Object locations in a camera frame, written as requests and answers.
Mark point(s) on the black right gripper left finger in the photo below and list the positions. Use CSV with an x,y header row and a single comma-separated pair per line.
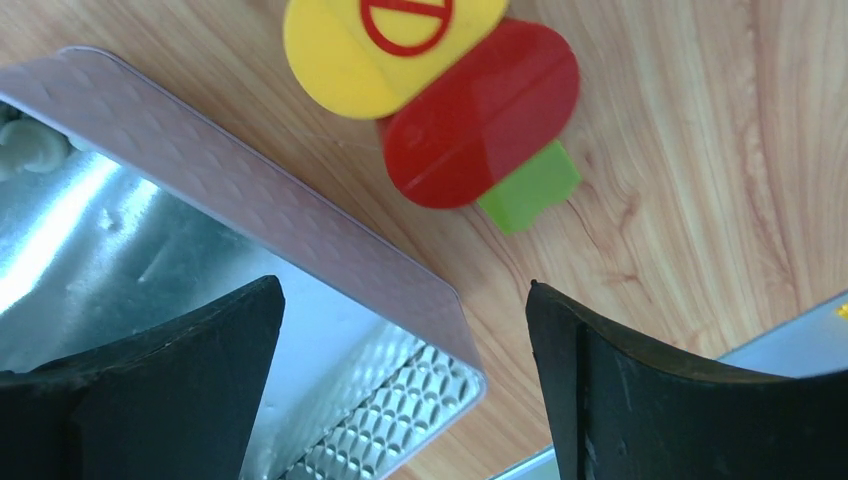
x,y
177,401

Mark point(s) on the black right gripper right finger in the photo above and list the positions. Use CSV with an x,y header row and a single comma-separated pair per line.
x,y
624,405

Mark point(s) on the white chess pawn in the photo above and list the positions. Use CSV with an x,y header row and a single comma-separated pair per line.
x,y
29,145

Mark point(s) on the green duplo brick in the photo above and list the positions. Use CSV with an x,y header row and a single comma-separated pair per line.
x,y
548,178

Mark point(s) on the red rounded block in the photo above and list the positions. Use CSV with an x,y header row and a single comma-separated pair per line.
x,y
499,105

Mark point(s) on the yellow no-entry sign block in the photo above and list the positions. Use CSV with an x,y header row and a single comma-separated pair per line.
x,y
367,59

